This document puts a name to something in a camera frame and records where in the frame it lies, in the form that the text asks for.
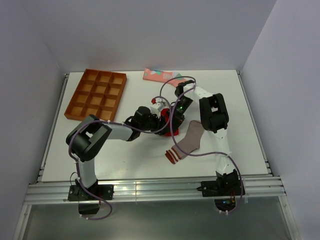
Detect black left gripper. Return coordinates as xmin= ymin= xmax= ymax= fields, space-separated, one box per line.
xmin=139 ymin=111 xmax=171 ymax=136

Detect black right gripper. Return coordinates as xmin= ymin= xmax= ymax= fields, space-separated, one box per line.
xmin=166 ymin=96 xmax=194 ymax=133

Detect red sock with bear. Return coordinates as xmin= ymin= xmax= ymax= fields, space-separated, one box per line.
xmin=157 ymin=108 xmax=184 ymax=137

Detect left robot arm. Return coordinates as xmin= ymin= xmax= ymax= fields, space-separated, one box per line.
xmin=66 ymin=106 xmax=168 ymax=200

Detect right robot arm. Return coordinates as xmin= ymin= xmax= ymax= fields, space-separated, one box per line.
xmin=172 ymin=80 xmax=245 ymax=197

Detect pink patterned sock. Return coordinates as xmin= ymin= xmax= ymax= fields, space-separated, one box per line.
xmin=142 ymin=68 xmax=188 ymax=87

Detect beige sock orange stripes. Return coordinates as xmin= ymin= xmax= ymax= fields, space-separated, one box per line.
xmin=165 ymin=120 xmax=205 ymax=165

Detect orange wooden compartment tray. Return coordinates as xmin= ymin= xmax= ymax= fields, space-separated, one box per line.
xmin=64 ymin=68 xmax=127 ymax=121

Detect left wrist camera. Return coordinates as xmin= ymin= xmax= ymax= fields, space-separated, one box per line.
xmin=150 ymin=98 xmax=166 ymax=116

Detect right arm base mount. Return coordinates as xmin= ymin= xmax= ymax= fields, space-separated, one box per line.
xmin=196 ymin=179 xmax=245 ymax=214

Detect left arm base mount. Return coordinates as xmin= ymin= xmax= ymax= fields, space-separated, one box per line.
xmin=67 ymin=184 xmax=114 ymax=217

